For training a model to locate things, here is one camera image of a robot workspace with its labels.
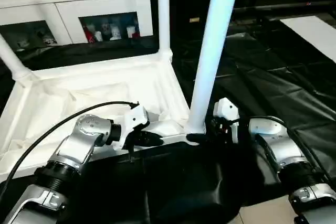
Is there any white plastic table top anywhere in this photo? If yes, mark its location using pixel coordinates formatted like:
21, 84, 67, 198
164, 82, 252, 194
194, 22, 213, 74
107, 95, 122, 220
0, 51, 203, 184

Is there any white plastic table leg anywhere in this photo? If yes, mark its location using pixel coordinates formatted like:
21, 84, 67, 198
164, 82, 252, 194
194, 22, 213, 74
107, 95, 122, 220
156, 0, 174, 62
0, 35, 33, 83
185, 0, 243, 136

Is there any black work surface mat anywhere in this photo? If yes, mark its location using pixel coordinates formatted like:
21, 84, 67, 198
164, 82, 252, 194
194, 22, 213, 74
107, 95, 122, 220
0, 17, 336, 224

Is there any white flat side panel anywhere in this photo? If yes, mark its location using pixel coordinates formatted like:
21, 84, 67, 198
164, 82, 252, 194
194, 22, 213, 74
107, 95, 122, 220
281, 15, 336, 63

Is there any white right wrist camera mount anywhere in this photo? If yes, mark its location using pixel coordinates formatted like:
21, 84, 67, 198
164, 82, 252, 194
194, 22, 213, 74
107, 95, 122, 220
213, 97, 242, 144

